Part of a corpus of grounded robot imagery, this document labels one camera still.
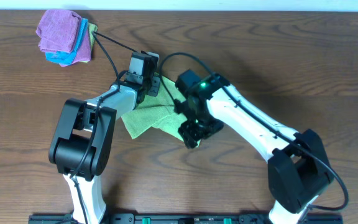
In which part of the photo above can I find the lower purple folded cloth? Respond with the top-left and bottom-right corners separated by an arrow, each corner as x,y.
60,31 -> 94,67

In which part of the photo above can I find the bottom green folded cloth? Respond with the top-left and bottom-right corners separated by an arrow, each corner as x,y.
80,22 -> 99,63

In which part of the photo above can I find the blue folded cloth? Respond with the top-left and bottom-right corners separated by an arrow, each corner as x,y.
45,18 -> 88,65

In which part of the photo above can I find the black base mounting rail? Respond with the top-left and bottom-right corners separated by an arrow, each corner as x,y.
28,213 -> 344,224

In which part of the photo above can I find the light green microfiber cloth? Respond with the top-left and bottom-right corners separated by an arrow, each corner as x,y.
121,77 -> 187,141

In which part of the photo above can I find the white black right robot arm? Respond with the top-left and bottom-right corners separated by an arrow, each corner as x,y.
175,70 -> 334,223

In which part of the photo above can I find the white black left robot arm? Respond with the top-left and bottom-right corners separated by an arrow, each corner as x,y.
48,51 -> 160,223

